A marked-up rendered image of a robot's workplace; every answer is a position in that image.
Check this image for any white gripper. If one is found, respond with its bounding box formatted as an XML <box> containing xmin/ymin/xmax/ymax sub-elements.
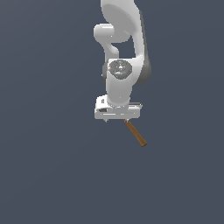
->
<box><xmin>94</xmin><ymin>94</ymin><xmax>144</xmax><ymax>123</ymax></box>

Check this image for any brown wooden stick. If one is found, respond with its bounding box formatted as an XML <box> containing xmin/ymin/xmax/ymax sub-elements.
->
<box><xmin>122</xmin><ymin>118</ymin><xmax>148</xmax><ymax>148</ymax></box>

